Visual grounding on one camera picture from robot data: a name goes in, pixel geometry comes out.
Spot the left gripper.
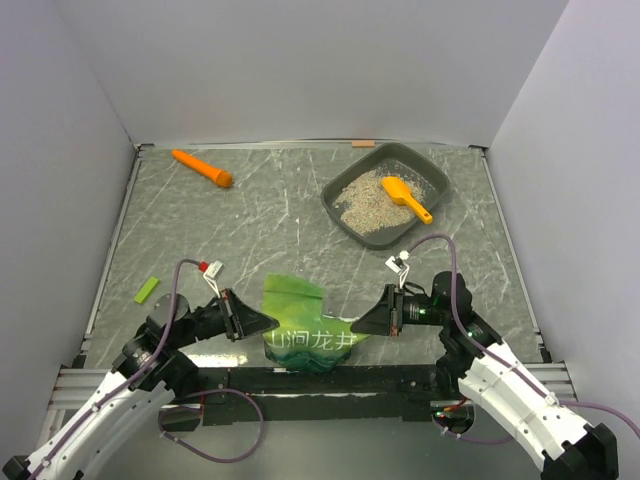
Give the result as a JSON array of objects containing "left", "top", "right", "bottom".
[{"left": 168, "top": 286, "right": 277, "bottom": 349}]

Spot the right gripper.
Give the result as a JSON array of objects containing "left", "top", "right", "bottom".
[{"left": 351, "top": 283, "right": 448, "bottom": 335}]

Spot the green litter bag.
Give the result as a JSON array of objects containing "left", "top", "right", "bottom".
[{"left": 262, "top": 273, "right": 368, "bottom": 373}]

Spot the yellow plastic scoop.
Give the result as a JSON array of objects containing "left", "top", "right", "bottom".
[{"left": 382, "top": 176, "right": 433, "bottom": 224}]

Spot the grey litter box tray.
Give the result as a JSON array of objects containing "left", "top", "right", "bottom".
[{"left": 321, "top": 143, "right": 450, "bottom": 250}]

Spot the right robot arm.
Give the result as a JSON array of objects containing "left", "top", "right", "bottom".
[{"left": 351, "top": 271, "right": 619, "bottom": 479}]

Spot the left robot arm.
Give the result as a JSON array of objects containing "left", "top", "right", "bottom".
[{"left": 2, "top": 289, "right": 279, "bottom": 479}]

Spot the litter granules pile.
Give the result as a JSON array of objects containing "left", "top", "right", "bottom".
[{"left": 329, "top": 168, "right": 435, "bottom": 237}]

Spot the black base bar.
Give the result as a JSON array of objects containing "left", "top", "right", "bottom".
[{"left": 172, "top": 365, "right": 476, "bottom": 433}]

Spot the green rectangular block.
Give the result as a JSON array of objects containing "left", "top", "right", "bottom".
[{"left": 134, "top": 276, "right": 160, "bottom": 305}]

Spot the orange carrot toy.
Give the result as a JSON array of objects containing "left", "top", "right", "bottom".
[{"left": 172, "top": 150, "right": 233, "bottom": 188}]

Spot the brown tape piece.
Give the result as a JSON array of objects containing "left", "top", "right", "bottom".
[{"left": 351, "top": 140, "right": 376, "bottom": 148}]

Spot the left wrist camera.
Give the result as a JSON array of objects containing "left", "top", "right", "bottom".
[{"left": 198, "top": 260, "right": 224, "bottom": 297}]

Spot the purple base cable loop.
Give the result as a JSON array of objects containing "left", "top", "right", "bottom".
[{"left": 157, "top": 388, "right": 265, "bottom": 464}]

